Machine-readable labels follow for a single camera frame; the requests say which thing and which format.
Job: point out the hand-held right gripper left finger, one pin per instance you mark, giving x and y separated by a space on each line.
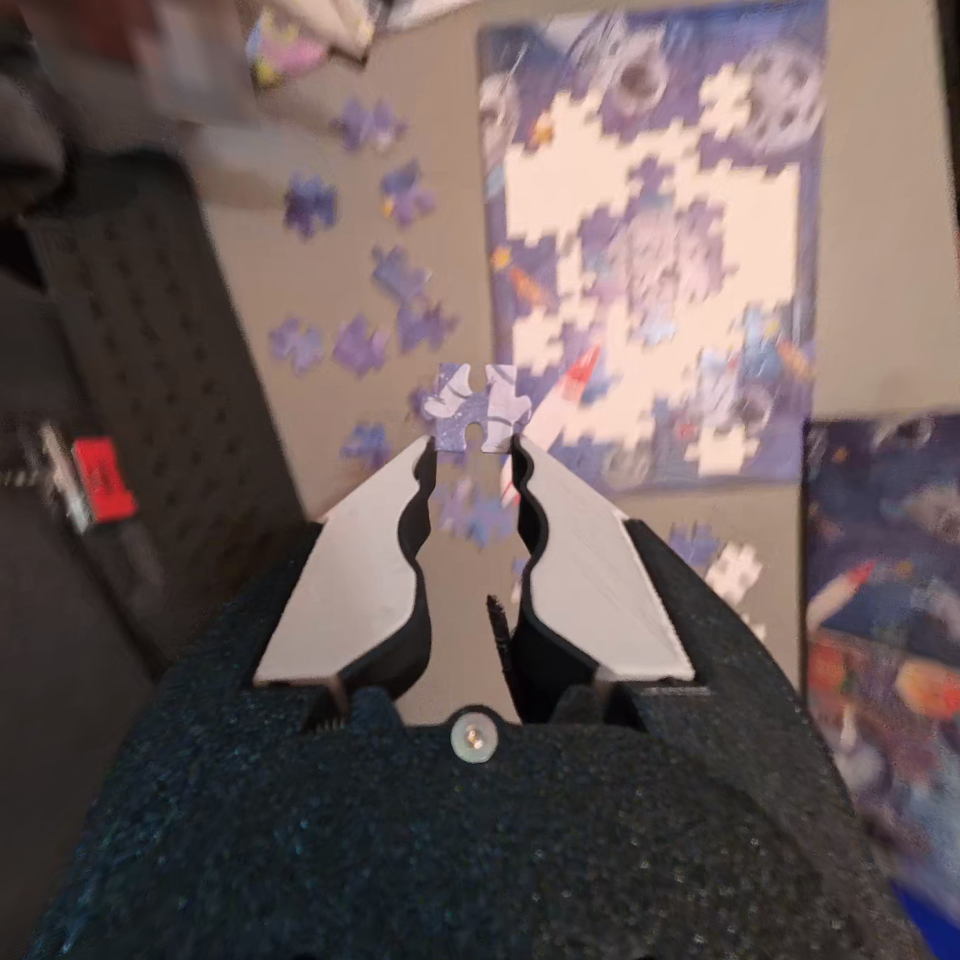
345 592

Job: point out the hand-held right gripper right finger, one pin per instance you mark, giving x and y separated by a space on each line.
607 592

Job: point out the blue white jigsaw puzzle piece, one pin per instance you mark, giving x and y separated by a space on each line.
461 427

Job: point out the space puzzle board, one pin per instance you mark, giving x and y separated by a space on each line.
675 247

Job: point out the puzzle pieces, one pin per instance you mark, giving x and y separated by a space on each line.
311 202

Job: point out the grey desk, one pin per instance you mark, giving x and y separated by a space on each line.
877 225

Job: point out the illustrated puzzle box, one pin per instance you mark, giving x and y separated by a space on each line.
877 525

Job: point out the blue plastic bin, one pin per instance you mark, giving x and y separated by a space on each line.
937 930

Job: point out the colourful cartoon puzzle board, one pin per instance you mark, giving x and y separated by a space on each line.
289 52

